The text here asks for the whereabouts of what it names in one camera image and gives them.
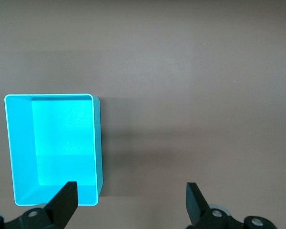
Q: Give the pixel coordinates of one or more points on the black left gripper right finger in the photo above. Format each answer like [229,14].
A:
[197,207]

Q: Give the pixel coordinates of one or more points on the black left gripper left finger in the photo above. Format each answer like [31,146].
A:
[62,205]

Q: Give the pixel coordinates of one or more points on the teal plastic storage bin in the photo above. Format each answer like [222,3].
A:
[62,143]

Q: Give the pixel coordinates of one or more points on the brown table cover sheet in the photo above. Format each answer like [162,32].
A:
[181,71]

